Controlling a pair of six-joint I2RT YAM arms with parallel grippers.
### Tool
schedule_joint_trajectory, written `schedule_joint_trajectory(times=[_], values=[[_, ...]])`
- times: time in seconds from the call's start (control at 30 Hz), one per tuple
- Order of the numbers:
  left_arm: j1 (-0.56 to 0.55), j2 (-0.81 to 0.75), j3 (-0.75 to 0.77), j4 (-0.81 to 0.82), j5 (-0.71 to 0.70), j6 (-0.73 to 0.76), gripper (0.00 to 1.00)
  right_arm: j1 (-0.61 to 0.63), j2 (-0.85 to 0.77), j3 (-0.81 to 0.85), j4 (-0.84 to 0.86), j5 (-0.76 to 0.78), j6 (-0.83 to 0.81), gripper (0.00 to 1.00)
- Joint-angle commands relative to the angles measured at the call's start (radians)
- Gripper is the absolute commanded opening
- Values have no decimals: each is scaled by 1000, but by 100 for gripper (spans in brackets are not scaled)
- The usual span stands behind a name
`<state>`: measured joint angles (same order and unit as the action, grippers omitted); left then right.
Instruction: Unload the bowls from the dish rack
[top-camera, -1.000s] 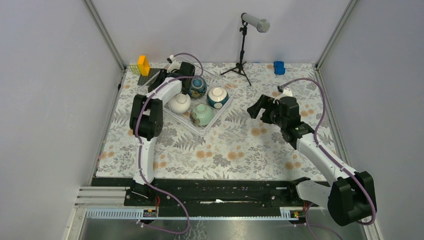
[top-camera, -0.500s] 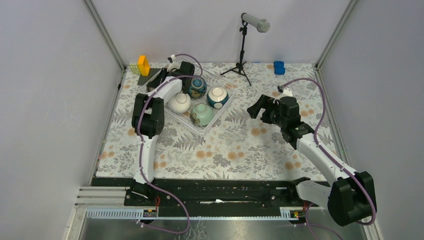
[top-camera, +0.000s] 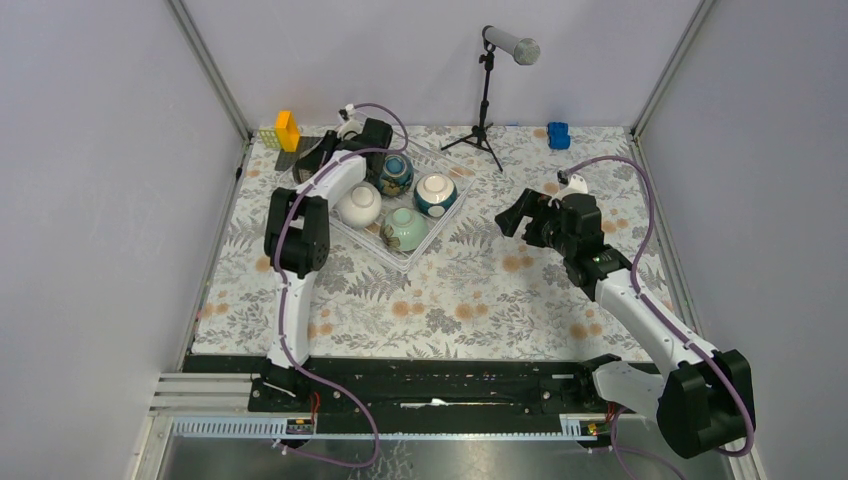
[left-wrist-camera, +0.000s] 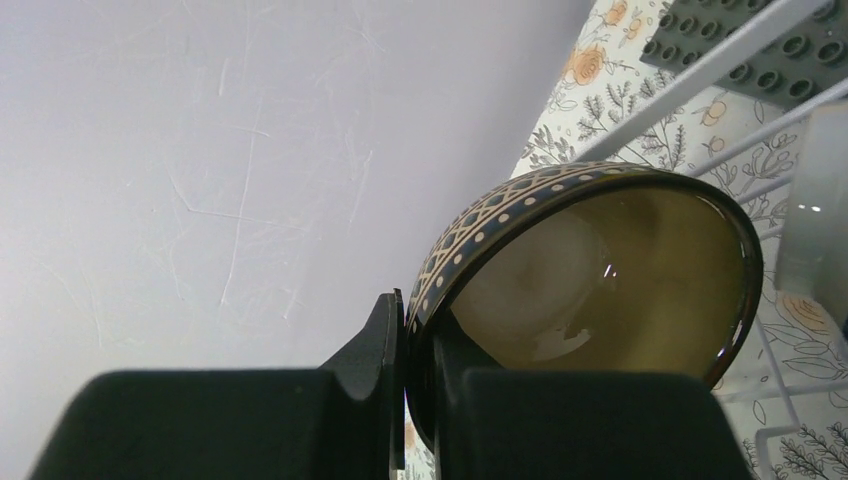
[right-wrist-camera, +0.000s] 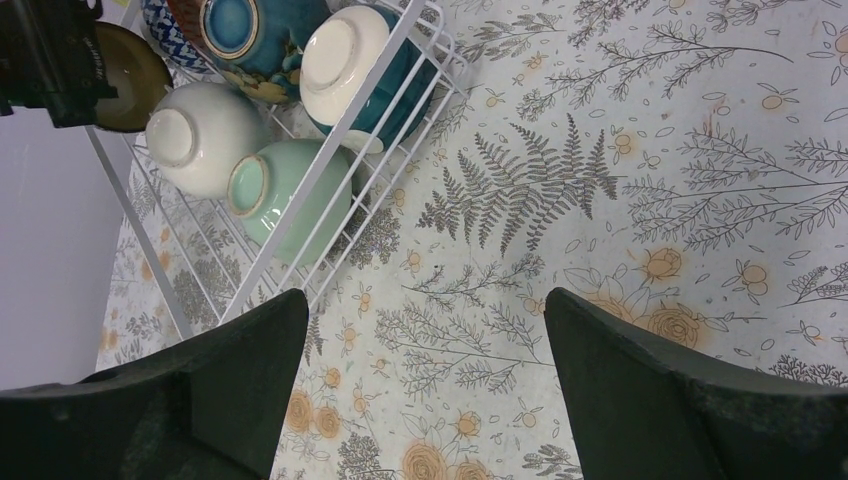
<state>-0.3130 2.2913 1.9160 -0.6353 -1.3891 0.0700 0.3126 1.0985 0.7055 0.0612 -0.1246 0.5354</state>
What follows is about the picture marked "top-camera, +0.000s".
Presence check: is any dark teal floral bowl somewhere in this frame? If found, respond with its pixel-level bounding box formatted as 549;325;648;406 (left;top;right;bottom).
376;154;414;197

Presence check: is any light green celadon bowl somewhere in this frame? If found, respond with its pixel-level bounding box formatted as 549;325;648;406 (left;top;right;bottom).
379;207;429;252

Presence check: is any blue toy block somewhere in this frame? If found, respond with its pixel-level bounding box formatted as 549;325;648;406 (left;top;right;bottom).
546;122;572;150

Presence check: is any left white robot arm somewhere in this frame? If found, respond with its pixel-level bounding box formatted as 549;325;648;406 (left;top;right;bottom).
262;118;393;411

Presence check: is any wrist white camera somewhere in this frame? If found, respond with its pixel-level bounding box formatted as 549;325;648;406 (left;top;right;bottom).
557;170;589;198
336;104;363;140

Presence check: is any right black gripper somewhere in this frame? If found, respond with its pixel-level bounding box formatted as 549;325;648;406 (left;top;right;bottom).
494;189;575;258

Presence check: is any lime green toy block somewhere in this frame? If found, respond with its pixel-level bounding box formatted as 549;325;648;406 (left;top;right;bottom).
257;128;282;150

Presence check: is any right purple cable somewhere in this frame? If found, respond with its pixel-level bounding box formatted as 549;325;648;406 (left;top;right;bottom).
555;155;757;480

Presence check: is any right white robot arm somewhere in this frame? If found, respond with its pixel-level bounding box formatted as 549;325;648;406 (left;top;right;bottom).
495;189;755;458

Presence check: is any teal white spotted bowl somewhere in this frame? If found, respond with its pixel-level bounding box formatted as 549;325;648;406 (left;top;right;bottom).
413;173;458;218

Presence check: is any dark patterned bowl tan inside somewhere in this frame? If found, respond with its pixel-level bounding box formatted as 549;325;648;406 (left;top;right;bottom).
292;145;326;184

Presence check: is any white ribbed bowl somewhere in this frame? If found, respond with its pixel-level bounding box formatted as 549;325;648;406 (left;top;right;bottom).
335;182;382;229

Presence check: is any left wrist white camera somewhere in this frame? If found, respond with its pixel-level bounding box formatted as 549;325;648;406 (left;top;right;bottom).
336;104;363;140

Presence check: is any yellow toy block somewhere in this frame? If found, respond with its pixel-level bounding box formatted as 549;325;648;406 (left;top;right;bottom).
274;110;301;153

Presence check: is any dark grey building plate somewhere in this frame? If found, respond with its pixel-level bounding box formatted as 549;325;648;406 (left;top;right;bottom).
274;136;322;172

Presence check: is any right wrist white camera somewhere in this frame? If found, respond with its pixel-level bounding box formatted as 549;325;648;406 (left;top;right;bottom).
557;170;589;198

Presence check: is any grey microphone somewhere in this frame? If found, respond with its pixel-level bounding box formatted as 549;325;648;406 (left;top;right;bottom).
481;25;541;66

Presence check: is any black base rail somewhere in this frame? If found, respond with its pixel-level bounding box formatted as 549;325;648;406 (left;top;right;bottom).
183;355;610;436

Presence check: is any white wire dish rack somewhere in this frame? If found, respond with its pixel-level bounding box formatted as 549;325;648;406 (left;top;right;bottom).
329;105;474;271

